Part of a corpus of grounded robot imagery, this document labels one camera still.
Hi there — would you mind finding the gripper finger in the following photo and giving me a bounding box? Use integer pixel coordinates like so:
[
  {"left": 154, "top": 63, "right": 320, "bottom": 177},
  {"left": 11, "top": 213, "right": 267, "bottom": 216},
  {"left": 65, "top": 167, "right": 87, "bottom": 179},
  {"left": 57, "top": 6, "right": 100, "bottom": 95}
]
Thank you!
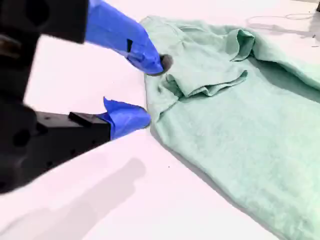
[
  {"left": 84, "top": 0, "right": 174, "bottom": 76},
  {"left": 34, "top": 96, "right": 152, "bottom": 178}
]

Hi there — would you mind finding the pale green T-shirt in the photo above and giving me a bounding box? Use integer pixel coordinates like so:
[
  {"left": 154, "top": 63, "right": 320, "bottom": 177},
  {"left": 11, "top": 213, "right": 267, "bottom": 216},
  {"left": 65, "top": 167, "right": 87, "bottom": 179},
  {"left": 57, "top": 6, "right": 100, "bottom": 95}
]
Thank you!
[{"left": 138, "top": 14, "right": 320, "bottom": 240}]

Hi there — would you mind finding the thin clear cable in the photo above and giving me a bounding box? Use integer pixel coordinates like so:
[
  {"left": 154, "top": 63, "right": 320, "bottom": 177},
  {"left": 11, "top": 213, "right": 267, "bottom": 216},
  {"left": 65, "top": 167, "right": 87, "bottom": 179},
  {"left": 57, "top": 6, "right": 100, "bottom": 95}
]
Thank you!
[{"left": 246, "top": 12, "right": 320, "bottom": 28}]

